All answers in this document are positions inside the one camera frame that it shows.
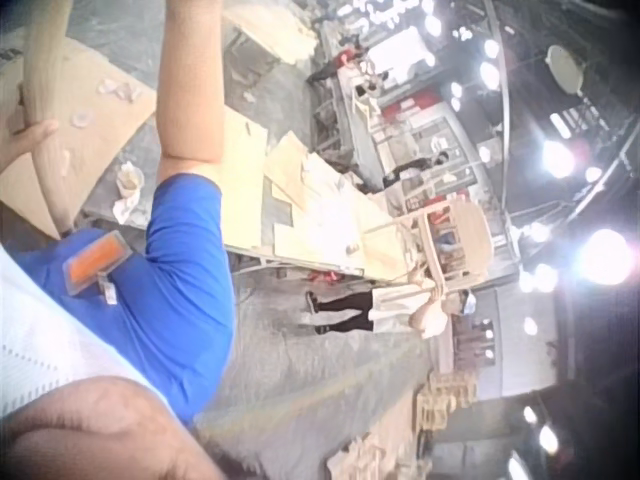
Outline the person's left hand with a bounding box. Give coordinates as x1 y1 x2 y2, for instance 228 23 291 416
0 118 61 172

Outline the curved light wooden part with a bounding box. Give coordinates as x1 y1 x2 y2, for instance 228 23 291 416
18 0 77 236

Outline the brown cardboard sheet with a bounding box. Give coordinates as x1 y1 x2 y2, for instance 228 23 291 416
0 38 159 242

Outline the clear plastic wrapper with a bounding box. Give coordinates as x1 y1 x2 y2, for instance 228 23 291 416
96 77 143 104

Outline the crumpled white cloth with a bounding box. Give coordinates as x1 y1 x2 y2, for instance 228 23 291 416
111 193 142 225

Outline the heap of plywood sheets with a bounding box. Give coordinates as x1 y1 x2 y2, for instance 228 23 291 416
222 0 322 67

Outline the table with plywood boards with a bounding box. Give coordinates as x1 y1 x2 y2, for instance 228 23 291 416
218 107 419 279

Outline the workshop machine bench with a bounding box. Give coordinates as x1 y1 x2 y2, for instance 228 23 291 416
309 27 506 246

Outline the light wooden chair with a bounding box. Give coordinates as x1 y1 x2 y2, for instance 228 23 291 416
360 195 497 301

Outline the stack of wooden frames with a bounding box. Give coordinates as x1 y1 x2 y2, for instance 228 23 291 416
325 369 482 480

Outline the round white ceiling lamp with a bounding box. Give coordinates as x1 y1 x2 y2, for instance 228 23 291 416
545 43 586 97

